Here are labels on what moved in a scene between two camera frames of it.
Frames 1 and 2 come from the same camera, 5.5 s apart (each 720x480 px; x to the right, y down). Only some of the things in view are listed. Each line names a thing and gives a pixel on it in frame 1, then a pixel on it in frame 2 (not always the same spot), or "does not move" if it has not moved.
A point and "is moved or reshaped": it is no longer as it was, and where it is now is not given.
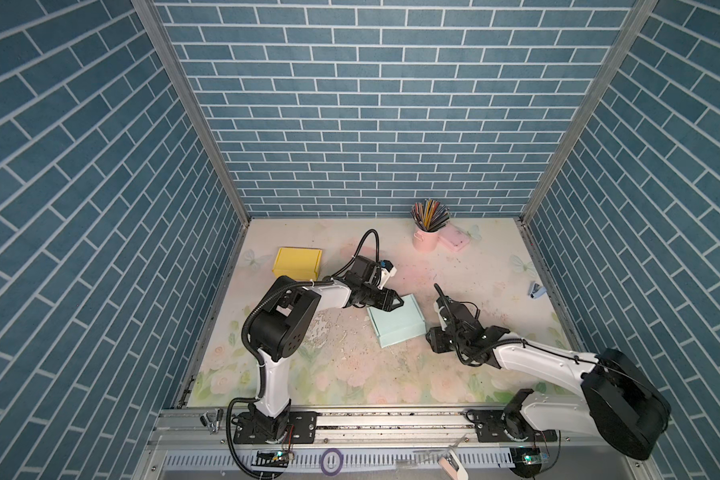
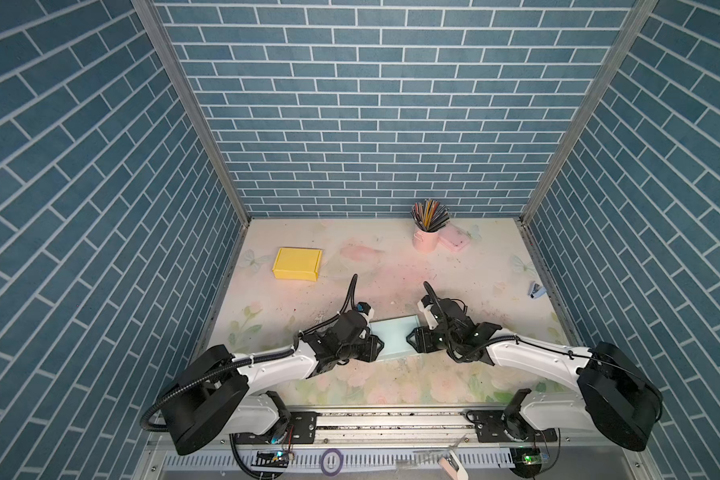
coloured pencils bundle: [430, 215] does not move
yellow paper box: [299, 264] does not move
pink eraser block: [453, 237] does not move
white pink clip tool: [453, 466] does not move
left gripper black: [385, 299] → [372, 348]
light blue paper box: [402, 324] is moved or reshaped
